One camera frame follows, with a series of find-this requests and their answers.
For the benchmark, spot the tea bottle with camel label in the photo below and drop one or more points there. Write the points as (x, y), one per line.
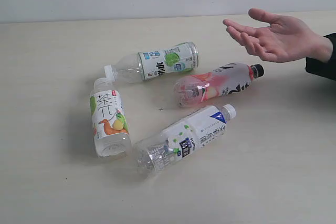
(110, 128)

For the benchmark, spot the lime label clear bottle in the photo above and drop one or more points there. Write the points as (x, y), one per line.
(143, 66)

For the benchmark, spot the black sleeved forearm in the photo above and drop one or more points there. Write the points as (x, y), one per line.
(322, 59)

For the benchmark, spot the person's open hand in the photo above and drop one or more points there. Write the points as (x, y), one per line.
(285, 39)

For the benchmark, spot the pink peach bottle black cap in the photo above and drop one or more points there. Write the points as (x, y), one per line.
(231, 78)

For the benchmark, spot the white blue label clear bottle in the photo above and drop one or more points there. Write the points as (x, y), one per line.
(182, 138)

